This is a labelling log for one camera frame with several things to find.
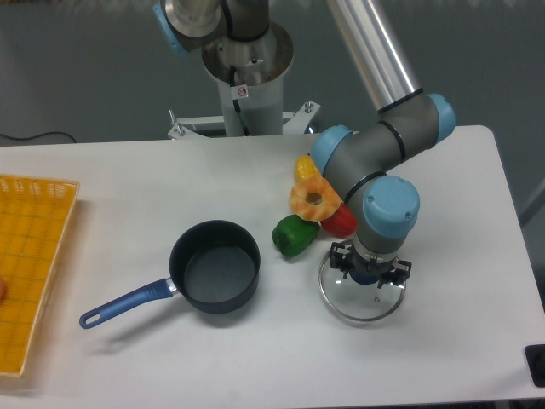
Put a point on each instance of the green toy bell pepper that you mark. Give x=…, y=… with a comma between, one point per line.
x=292, y=235

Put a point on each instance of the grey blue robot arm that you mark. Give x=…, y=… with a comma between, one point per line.
x=357, y=165

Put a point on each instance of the black device at table edge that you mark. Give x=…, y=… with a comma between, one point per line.
x=535, y=357

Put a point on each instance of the glass lid blue knob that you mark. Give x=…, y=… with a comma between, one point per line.
x=356, y=302

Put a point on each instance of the red toy bell pepper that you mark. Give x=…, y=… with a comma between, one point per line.
x=342, y=223

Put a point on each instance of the grey silver gripper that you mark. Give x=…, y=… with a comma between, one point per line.
x=355, y=259

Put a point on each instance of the yellow toy bell pepper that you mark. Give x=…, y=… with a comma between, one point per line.
x=305, y=168

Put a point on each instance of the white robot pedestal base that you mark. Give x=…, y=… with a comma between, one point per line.
x=250, y=80

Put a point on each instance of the yellow plastic basket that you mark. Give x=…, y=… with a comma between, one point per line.
x=35, y=213

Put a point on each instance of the black saucepan blue handle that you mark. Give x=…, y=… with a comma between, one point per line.
x=214, y=265

